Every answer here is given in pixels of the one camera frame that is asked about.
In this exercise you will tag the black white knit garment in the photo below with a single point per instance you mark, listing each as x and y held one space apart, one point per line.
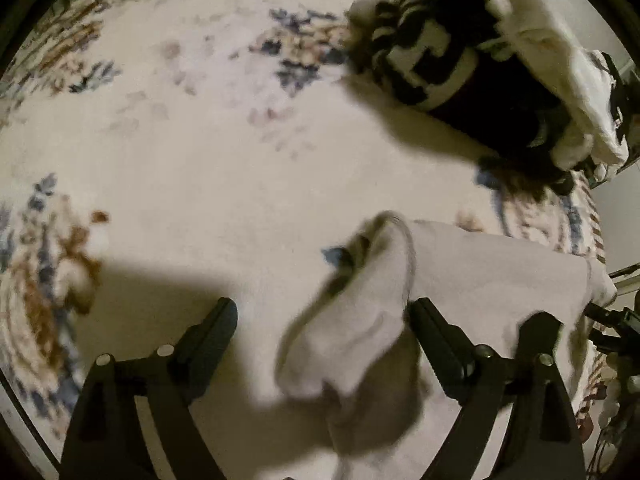
448 59

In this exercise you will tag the beige small garment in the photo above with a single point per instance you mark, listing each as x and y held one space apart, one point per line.
354 351

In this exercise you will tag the white gloved right hand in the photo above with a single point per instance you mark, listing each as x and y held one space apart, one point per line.
618 381

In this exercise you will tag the striped white black garment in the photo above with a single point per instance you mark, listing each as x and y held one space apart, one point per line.
618 147

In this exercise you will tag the floral fleece blanket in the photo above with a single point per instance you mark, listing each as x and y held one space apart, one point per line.
159 154

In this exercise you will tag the white cabinet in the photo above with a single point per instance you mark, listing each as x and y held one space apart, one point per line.
618 205

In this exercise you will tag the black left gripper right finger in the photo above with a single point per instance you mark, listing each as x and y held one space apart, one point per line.
541 440

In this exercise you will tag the white folded garment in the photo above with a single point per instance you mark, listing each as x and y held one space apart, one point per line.
547 46

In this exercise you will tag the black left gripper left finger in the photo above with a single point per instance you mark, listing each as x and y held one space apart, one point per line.
105 438

